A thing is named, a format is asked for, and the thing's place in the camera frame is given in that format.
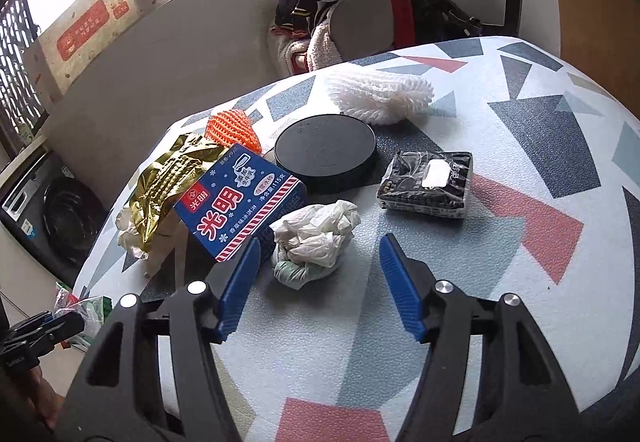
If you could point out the white tissue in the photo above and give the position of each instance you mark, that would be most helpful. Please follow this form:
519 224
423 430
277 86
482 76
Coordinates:
315 237

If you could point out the black tissue pack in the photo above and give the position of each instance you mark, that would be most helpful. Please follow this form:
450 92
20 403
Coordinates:
450 192

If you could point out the green and white plastic bag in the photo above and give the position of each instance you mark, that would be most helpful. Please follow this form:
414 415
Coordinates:
85 314

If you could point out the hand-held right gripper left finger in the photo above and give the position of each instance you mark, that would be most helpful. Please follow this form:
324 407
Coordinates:
240 292

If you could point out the grey washing machine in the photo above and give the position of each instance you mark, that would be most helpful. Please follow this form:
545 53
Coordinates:
55 217

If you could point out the gold foil wrapper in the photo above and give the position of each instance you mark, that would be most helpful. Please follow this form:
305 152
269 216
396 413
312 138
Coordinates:
160 192

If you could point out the white foam fruit net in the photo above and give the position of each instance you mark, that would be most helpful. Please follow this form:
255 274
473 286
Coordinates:
375 97

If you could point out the beige armchair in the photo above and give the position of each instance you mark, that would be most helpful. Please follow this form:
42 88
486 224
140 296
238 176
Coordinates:
365 22

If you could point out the black round lid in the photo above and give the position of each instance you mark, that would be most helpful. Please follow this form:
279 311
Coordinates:
325 152

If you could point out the blue ice cream box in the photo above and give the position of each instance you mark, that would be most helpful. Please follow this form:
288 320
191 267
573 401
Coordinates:
235 207

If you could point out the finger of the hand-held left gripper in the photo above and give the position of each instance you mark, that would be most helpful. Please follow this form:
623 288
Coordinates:
62 328

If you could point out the red cloth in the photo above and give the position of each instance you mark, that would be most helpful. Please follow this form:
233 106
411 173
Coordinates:
402 12

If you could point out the orange foam fruit net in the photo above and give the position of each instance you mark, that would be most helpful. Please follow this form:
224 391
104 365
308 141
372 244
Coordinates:
230 130

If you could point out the cardboard box with red print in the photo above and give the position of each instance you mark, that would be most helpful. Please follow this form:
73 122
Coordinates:
95 17

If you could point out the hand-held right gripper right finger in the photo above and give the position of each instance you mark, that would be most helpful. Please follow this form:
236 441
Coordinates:
400 287

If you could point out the cream fluffy blanket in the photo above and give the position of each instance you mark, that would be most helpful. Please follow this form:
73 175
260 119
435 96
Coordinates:
317 50

